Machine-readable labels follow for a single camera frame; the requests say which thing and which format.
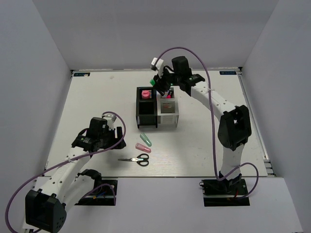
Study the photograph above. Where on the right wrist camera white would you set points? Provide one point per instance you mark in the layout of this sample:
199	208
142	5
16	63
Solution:
157	65

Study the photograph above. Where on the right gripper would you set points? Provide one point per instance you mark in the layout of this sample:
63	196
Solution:
159	82

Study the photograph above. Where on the white slotted organizer box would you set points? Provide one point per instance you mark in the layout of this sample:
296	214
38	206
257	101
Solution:
167	109

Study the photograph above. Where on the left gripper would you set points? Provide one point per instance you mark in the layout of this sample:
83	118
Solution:
114	140

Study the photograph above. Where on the green correction tape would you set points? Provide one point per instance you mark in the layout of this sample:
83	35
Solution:
145	139

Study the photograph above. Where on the pink glue stick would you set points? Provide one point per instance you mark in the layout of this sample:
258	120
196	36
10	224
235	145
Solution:
145	94

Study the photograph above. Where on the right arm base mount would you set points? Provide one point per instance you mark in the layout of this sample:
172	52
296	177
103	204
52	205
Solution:
216	194

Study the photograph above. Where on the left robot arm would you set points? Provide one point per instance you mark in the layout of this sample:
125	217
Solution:
46	208

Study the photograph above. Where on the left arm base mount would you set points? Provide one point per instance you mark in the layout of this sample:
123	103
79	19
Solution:
103	196

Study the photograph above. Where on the blue corner label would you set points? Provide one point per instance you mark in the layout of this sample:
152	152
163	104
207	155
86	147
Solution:
227	72
81	74

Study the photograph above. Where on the left blue corner label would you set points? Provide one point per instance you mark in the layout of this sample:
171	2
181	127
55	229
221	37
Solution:
81	74

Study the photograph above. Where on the pink correction tape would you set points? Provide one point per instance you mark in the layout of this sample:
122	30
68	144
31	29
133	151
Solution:
143	148

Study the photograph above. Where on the right blue corner label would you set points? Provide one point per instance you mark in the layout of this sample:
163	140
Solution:
227	72

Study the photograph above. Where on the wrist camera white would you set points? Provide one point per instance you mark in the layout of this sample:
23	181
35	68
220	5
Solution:
108	120
157	65

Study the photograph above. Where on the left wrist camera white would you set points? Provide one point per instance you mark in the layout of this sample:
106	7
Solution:
108	120

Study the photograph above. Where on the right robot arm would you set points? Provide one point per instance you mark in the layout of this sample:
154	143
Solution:
234	121

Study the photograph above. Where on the black handled scissors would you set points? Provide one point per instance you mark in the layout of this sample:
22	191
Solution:
141	160

